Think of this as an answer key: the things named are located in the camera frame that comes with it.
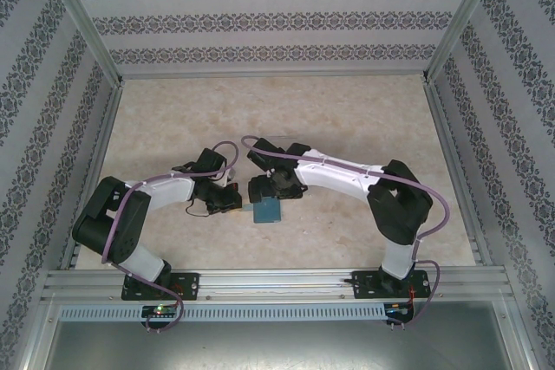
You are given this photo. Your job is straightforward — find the blue leather card holder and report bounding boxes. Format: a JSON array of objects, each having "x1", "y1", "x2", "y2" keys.
[{"x1": 239, "y1": 198, "x2": 286, "y2": 225}]

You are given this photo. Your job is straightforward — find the clear plastic tray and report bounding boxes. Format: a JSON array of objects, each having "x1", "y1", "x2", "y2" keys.
[{"x1": 264, "y1": 133, "x2": 304, "y2": 148}]

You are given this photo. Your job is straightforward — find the aluminium base beam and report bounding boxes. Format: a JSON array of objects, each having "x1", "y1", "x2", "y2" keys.
[{"x1": 41, "y1": 268, "x2": 517, "y2": 302}]

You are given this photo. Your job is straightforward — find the small circuit board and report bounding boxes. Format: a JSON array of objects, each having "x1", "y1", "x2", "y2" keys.
[
  {"x1": 141, "y1": 305, "x2": 177, "y2": 318},
  {"x1": 385, "y1": 302, "x2": 413, "y2": 317}
]

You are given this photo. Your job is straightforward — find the grey metal sheet panel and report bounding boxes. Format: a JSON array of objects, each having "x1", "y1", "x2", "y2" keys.
[{"x1": 42, "y1": 321, "x2": 521, "y2": 370}]

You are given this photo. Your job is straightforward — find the thin black camera wire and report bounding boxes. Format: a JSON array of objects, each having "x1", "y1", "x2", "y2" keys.
[{"x1": 185, "y1": 200, "x2": 218, "y2": 217}]

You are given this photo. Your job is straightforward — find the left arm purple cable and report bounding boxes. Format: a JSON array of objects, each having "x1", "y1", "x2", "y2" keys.
[{"x1": 101, "y1": 140, "x2": 242, "y2": 335}]

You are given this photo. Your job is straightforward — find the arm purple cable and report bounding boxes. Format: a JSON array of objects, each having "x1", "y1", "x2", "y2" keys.
[
  {"x1": 241, "y1": 134, "x2": 452, "y2": 332},
  {"x1": 101, "y1": 140, "x2": 242, "y2": 335}
]

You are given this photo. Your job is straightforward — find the white slotted cable duct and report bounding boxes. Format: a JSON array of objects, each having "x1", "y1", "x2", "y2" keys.
[{"x1": 58, "y1": 302, "x2": 417, "y2": 322}]

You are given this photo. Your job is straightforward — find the aluminium side rail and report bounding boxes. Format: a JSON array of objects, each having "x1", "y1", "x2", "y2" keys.
[
  {"x1": 423, "y1": 81, "x2": 486, "y2": 267},
  {"x1": 58, "y1": 79, "x2": 127, "y2": 271}
]

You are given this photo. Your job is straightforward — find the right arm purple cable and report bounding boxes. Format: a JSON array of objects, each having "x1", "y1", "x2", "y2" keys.
[{"x1": 241, "y1": 134, "x2": 452, "y2": 332}]

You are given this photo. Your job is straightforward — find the aluminium frame post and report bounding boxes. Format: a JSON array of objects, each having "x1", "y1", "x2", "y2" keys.
[
  {"x1": 421, "y1": 0, "x2": 512, "y2": 84},
  {"x1": 505, "y1": 295, "x2": 543, "y2": 370},
  {"x1": 36, "y1": 0, "x2": 127, "y2": 88},
  {"x1": 16, "y1": 294, "x2": 62, "y2": 370}
]

